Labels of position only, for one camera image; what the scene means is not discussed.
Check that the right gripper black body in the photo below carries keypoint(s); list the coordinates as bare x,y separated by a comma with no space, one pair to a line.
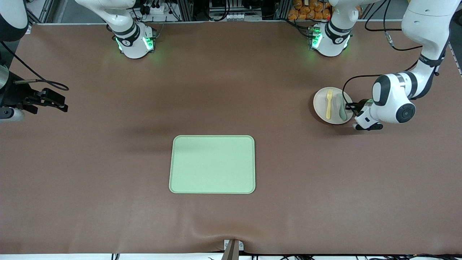
22,96

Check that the grey-green plastic spoon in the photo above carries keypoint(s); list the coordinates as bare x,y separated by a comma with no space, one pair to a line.
341,112

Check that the yellow plastic fork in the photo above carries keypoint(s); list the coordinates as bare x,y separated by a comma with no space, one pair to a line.
328,108

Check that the white round plate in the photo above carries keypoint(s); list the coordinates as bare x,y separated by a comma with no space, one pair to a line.
321,108

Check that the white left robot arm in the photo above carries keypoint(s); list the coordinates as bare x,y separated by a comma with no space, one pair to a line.
426,21

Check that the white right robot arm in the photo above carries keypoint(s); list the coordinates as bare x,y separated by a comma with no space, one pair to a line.
133,47

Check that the brown table cover mat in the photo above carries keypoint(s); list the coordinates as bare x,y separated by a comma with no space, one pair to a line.
108,162

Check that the orange bread bag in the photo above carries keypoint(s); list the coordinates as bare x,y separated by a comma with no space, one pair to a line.
306,11

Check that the white power strip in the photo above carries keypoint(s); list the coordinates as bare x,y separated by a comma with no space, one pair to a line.
158,10

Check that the white socket bar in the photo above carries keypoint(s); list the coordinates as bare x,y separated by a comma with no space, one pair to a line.
234,16

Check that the light green rectangular tray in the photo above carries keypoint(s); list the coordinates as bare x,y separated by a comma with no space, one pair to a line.
213,166

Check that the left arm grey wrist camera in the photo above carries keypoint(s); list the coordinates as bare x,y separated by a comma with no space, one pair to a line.
370,117

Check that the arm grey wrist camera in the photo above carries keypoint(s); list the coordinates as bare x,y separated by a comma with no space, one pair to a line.
370,117
11,115

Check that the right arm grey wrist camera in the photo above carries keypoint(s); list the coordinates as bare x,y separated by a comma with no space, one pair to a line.
11,115

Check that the aluminium frame post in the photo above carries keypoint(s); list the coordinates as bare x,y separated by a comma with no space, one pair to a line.
47,9
184,11
282,10

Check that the metal clamp bracket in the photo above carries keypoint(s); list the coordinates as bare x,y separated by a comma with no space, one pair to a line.
241,246

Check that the brown bar under bracket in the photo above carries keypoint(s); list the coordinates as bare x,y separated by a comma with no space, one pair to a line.
231,252

